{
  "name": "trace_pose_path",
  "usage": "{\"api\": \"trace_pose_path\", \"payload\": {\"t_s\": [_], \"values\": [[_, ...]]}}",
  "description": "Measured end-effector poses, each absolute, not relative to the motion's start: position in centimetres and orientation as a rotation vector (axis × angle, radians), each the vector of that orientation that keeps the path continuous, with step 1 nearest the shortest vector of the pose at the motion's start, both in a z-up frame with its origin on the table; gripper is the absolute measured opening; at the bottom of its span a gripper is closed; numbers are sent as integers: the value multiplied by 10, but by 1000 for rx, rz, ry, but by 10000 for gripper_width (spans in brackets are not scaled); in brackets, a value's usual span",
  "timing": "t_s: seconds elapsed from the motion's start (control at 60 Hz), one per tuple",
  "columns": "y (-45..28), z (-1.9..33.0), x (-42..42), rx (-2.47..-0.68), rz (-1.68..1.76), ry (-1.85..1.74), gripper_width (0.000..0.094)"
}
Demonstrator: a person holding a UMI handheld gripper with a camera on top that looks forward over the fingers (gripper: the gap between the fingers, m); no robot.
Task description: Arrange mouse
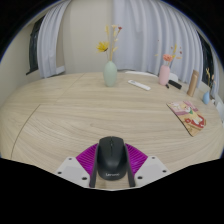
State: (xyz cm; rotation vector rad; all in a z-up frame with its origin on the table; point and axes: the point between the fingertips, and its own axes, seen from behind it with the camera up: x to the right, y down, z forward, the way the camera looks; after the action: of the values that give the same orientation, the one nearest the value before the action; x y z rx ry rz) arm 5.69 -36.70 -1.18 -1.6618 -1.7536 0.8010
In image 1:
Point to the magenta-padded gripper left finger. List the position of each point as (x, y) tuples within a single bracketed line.
[(75, 168)]

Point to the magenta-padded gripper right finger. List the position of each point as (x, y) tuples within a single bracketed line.
[(148, 168)]

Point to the black computer mouse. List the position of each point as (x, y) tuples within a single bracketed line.
[(112, 160)]

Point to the white remote control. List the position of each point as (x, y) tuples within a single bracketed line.
[(139, 85)]

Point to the blue pen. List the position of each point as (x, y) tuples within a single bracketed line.
[(167, 86)]

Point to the black rectangular case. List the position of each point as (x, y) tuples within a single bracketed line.
[(175, 84)]

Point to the blue vase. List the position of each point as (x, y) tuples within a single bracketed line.
[(206, 98)]

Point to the white chair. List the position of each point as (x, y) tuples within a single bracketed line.
[(220, 111), (140, 73), (173, 76)]

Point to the pink vase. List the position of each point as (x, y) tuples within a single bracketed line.
[(164, 76)]

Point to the copper insulated bottle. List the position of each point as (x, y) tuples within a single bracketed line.
[(192, 84)]

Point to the pale green vase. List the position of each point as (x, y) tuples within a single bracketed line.
[(110, 75)]

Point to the tan dried grass bunch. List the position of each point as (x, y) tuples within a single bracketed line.
[(210, 78)]

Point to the narrow white curtain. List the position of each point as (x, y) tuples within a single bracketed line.
[(50, 43), (215, 78)]

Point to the dark window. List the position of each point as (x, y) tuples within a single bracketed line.
[(33, 50), (206, 60)]

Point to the yellow dried flower bunch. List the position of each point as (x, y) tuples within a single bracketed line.
[(103, 46)]

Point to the wide white curtain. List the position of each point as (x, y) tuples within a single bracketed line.
[(150, 33)]

